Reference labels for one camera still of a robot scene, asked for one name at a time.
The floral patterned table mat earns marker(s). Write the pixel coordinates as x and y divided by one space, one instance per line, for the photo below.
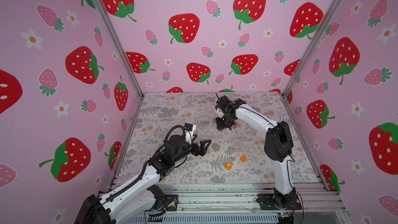
162 111

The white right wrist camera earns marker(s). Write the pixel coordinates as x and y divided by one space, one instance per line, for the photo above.
220 110

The orange paint jar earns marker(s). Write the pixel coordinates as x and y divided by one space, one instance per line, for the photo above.
229 165

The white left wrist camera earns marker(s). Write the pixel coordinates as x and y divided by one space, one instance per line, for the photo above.
190 132

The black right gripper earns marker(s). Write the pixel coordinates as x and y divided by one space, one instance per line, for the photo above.
226 112

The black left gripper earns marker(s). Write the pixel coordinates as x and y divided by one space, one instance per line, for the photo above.
200 151

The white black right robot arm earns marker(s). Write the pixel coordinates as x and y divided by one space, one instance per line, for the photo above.
278 143

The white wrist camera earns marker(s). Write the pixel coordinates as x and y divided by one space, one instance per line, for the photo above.
220 110
190 132

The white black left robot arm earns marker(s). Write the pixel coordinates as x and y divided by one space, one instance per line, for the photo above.
140 180

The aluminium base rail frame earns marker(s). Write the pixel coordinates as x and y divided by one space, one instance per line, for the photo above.
215 204

